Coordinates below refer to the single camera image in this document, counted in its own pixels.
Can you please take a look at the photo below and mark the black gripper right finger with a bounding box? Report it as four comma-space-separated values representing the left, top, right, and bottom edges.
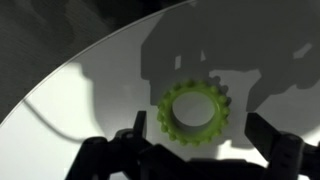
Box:
244, 112, 281, 161

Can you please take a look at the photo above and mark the white round table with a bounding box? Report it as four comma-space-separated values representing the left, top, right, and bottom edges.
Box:
0, 0, 320, 180

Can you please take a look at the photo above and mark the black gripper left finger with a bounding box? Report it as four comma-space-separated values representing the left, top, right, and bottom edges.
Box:
133, 111, 147, 138

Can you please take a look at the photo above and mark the yellow-green toothed ring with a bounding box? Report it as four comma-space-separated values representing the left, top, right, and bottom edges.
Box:
156, 79, 232, 147

